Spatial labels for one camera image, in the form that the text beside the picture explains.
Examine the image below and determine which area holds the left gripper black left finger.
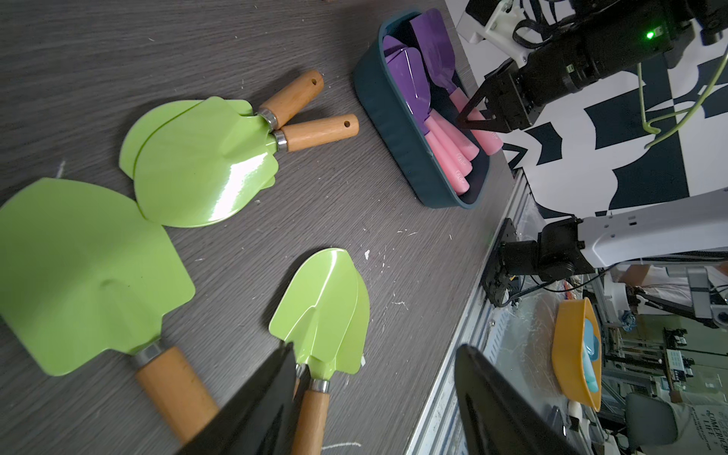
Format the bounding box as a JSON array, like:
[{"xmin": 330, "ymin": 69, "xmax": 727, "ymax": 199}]
[{"xmin": 179, "ymin": 343, "xmax": 296, "ymax": 454}]

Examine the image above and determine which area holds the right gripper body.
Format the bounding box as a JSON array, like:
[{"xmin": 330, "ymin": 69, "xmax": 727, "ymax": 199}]
[{"xmin": 483, "ymin": 1, "xmax": 695, "ymax": 133}]

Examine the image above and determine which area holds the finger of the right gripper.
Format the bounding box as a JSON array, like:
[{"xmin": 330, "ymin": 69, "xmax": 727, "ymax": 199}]
[{"xmin": 456, "ymin": 80, "xmax": 495, "ymax": 128}]

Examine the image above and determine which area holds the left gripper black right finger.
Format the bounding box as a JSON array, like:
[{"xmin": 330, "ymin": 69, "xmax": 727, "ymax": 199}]
[{"xmin": 454, "ymin": 344, "xmax": 577, "ymax": 455}]

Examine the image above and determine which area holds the purple shovel pink handle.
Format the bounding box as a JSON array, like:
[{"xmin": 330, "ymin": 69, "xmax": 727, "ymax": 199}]
[
  {"xmin": 425, "ymin": 131, "xmax": 470, "ymax": 195},
  {"xmin": 383, "ymin": 35, "xmax": 480, "ymax": 166},
  {"xmin": 387, "ymin": 47, "xmax": 472, "ymax": 177},
  {"xmin": 408, "ymin": 8, "xmax": 504, "ymax": 157}
]

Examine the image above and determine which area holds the green shovel wooden handle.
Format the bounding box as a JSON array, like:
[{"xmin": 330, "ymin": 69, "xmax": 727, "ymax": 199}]
[
  {"xmin": 133, "ymin": 97, "xmax": 359, "ymax": 228},
  {"xmin": 1, "ymin": 178, "xmax": 218, "ymax": 443},
  {"xmin": 119, "ymin": 70, "xmax": 324, "ymax": 178}
]

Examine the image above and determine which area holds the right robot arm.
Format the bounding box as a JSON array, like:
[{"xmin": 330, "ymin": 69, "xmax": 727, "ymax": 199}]
[{"xmin": 457, "ymin": 1, "xmax": 727, "ymax": 306}]

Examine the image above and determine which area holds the teal storage box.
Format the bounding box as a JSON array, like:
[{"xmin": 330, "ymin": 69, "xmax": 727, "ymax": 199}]
[{"xmin": 353, "ymin": 9, "xmax": 490, "ymax": 210}]

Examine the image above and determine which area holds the yellow bowl outside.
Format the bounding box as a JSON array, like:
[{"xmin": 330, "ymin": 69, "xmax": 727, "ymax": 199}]
[{"xmin": 552, "ymin": 299, "xmax": 602, "ymax": 411}]

